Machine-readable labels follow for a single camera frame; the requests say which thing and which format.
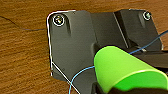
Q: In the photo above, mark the small green bowl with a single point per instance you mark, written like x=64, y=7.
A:
x=123, y=68

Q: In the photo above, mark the black robot base strut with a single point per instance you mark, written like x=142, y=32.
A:
x=156, y=56

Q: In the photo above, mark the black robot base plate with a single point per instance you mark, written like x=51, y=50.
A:
x=73, y=36

